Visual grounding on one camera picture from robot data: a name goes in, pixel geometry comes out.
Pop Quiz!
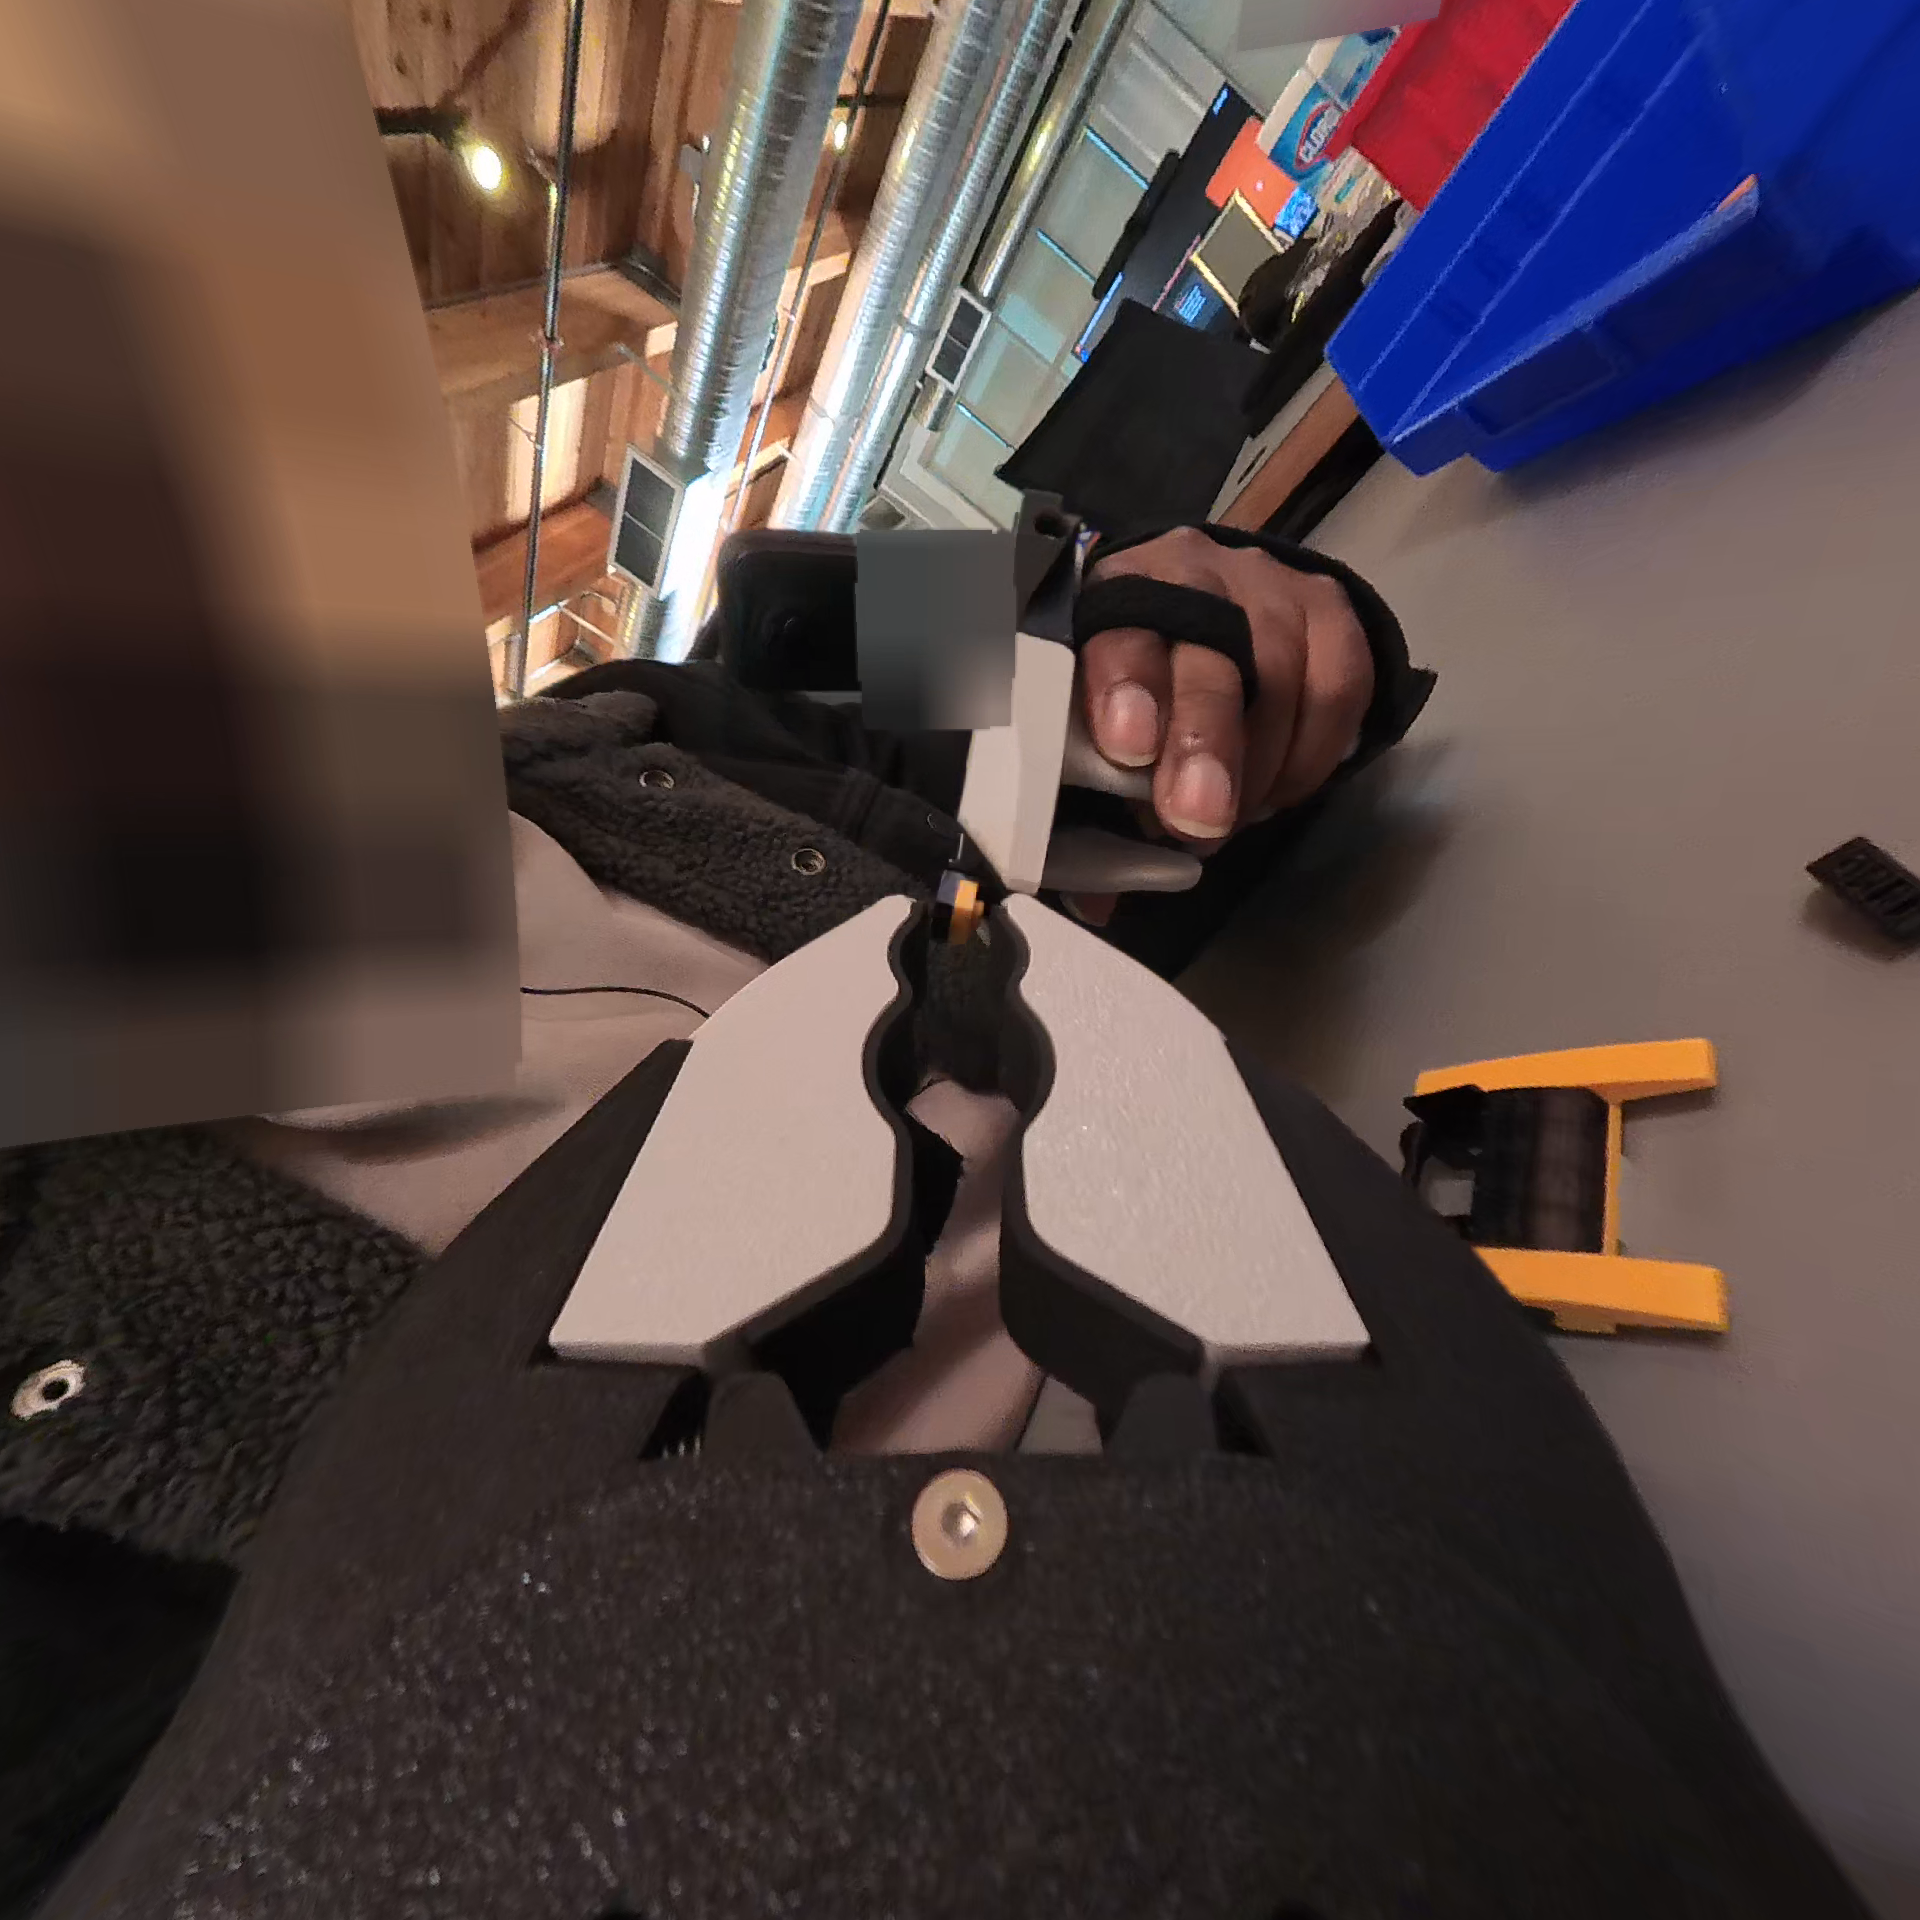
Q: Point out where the wipes canister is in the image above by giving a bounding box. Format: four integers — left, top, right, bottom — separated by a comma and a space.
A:
1283, 31, 1396, 173

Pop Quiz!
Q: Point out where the wood-edged grey table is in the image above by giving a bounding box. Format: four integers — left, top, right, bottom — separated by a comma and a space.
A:
1199, 366, 1382, 538

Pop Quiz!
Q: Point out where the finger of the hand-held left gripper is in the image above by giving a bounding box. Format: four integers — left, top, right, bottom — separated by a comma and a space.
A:
955, 630, 1076, 895

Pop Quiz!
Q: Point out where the large display monitor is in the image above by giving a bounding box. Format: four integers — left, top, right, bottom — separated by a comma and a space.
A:
1101, 81, 1320, 340

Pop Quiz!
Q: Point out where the silver air duct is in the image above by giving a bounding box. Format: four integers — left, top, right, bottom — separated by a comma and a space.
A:
658, 0, 890, 487

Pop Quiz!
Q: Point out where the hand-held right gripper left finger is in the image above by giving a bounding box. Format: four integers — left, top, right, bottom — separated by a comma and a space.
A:
551, 895, 962, 1443

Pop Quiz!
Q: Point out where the black lego grille tile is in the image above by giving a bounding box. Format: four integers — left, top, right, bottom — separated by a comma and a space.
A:
1805, 838, 1920, 946

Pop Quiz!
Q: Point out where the beige sweatshirt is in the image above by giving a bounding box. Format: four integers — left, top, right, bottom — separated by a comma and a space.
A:
254, 812, 783, 1262

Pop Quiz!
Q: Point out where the black fleece jacket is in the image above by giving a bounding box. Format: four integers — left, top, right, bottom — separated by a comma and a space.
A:
0, 656, 975, 1563

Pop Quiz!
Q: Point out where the black mesh office chair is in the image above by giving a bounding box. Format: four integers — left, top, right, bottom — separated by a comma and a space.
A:
994, 301, 1270, 526

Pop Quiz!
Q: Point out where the orange black lego subassembly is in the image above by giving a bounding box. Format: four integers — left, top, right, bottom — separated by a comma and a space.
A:
1401, 1040, 1729, 1338

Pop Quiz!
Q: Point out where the person's left hand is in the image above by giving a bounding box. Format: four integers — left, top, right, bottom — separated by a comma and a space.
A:
1076, 520, 1382, 931

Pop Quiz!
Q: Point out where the blue plastic bin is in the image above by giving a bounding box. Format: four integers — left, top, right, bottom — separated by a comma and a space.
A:
1325, 0, 1920, 480

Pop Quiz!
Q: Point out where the ceiling air vent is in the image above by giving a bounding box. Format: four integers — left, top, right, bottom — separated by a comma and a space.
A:
608, 443, 691, 581

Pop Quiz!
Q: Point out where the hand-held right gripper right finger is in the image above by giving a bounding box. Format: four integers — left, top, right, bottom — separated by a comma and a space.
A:
989, 895, 1375, 1434

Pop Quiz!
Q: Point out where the red plastic bin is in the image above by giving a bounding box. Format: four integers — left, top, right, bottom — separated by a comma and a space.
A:
1351, 0, 1577, 213

